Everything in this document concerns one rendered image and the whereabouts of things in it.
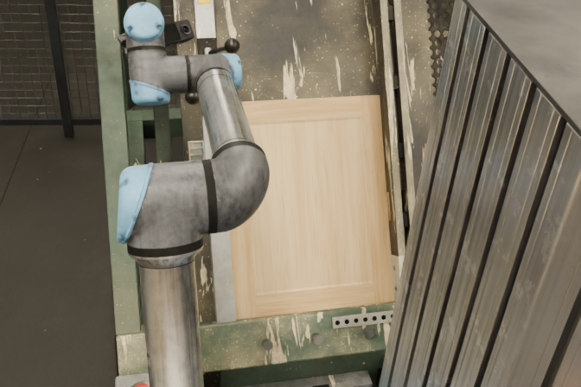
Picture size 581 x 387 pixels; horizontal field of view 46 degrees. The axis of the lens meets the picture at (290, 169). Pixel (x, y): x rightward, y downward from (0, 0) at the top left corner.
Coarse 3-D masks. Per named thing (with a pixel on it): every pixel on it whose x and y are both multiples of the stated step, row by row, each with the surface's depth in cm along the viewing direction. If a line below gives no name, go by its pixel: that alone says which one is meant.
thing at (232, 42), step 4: (228, 40) 166; (232, 40) 166; (236, 40) 166; (224, 44) 167; (228, 44) 165; (232, 44) 165; (236, 44) 166; (204, 48) 174; (208, 48) 174; (216, 48) 171; (220, 48) 170; (224, 48) 169; (228, 48) 166; (232, 48) 166; (236, 48) 166; (204, 52) 174; (208, 52) 174; (212, 52) 173; (216, 52) 172; (228, 52) 167; (232, 52) 166; (236, 52) 168
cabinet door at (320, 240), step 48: (288, 144) 182; (336, 144) 185; (288, 192) 182; (336, 192) 184; (384, 192) 187; (240, 240) 179; (288, 240) 182; (336, 240) 184; (384, 240) 187; (240, 288) 179; (288, 288) 181; (336, 288) 184; (384, 288) 186
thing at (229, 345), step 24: (312, 312) 181; (336, 312) 180; (360, 312) 182; (120, 336) 169; (144, 336) 171; (216, 336) 174; (240, 336) 175; (264, 336) 176; (288, 336) 178; (336, 336) 180; (360, 336) 181; (384, 336) 183; (120, 360) 169; (144, 360) 170; (216, 360) 174; (240, 360) 175; (264, 360) 176; (288, 360) 178
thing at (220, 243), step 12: (204, 12) 176; (204, 24) 176; (204, 36) 176; (204, 132) 175; (204, 144) 175; (216, 240) 176; (228, 240) 176; (216, 252) 175; (228, 252) 176; (216, 264) 175; (228, 264) 176; (216, 276) 175; (228, 276) 176; (216, 288) 175; (228, 288) 176; (216, 300) 175; (228, 300) 176; (216, 312) 175; (228, 312) 176
